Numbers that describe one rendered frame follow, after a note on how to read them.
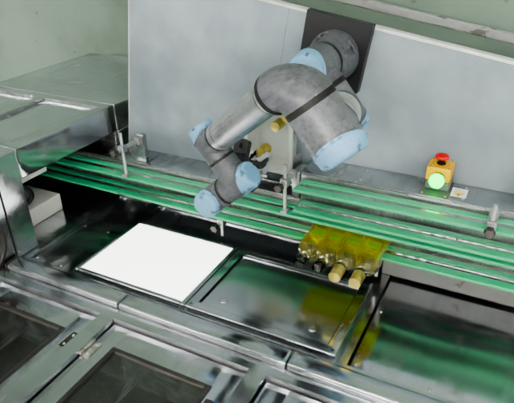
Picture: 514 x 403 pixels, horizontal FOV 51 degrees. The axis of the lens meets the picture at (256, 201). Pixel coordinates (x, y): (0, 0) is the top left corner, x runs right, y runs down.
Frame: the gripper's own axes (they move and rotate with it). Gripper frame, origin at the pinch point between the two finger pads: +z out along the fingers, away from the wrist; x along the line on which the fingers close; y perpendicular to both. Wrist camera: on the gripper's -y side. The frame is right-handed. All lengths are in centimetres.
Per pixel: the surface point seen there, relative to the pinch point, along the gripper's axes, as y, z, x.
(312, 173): 6.7, 5.0, 15.2
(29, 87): -2, 22, -125
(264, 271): 34.9, -13.9, 7.0
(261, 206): 17.9, -3.1, 1.0
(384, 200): 9.2, 0.6, 39.6
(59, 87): -2, 27, -112
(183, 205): 24.9, -1.8, -31.2
